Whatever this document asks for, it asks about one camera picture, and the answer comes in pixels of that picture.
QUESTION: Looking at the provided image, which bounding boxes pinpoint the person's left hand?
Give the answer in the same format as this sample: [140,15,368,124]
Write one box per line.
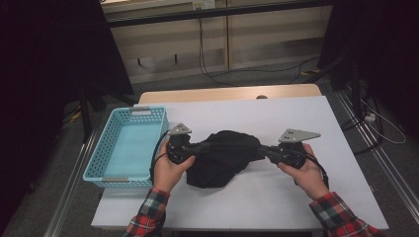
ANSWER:
[152,141,197,194]

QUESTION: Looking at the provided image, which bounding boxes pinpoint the right hand-held gripper black cable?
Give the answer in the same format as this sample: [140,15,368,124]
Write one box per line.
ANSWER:
[305,152,330,191]

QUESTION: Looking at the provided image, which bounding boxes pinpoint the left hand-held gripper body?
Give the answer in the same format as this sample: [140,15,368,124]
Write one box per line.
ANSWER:
[166,122,199,166]

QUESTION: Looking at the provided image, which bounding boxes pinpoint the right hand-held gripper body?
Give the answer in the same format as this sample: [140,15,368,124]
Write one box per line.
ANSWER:
[268,128,321,170]

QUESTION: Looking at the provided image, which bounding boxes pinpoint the aluminium floor rail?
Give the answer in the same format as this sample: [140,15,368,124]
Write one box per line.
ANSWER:
[335,90,419,215]
[43,131,98,237]

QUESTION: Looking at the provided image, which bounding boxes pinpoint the black pants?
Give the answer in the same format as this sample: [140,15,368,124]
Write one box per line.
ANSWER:
[186,129,266,190]

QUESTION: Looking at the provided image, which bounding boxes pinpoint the beige wooden cabinet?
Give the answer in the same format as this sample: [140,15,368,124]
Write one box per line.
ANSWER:
[101,0,334,85]

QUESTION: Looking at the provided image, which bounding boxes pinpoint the hand-held gripper black cable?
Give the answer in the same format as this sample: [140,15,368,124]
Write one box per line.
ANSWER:
[149,129,171,184]
[305,152,330,191]

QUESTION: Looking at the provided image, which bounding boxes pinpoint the short black stand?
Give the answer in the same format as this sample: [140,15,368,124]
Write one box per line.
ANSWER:
[78,86,139,144]

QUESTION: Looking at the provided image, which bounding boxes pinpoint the wide black curtain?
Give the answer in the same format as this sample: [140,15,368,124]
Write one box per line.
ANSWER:
[0,0,134,231]

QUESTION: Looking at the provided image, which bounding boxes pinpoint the white wall socket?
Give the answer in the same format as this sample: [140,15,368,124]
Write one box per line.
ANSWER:
[192,0,216,10]

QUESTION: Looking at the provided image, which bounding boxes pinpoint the light blue plastic basket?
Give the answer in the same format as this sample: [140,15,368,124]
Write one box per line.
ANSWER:
[82,106,170,190]

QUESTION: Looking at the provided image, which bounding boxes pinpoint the narrow black curtain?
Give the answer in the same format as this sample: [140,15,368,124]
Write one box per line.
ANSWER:
[317,0,419,132]

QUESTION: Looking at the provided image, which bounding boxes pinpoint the long black hanging cable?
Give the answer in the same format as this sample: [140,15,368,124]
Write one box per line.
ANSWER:
[197,16,321,88]

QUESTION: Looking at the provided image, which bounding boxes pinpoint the thin white cable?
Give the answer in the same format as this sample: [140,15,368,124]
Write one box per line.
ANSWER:
[360,98,407,145]

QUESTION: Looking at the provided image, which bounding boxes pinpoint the black floor cable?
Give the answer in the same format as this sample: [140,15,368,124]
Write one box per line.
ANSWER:
[340,113,385,156]

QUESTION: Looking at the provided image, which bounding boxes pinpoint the tall black stand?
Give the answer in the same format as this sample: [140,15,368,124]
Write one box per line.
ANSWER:
[304,52,364,121]

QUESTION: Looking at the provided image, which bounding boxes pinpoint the person's right hand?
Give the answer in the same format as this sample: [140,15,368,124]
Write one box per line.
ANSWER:
[279,143,330,201]

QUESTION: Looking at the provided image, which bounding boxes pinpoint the left hand-held gripper black cable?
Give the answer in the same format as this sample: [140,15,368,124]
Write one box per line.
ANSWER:
[149,129,171,184]

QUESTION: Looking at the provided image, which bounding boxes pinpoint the black metal crossbar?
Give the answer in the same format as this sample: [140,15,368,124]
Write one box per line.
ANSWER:
[107,0,334,29]

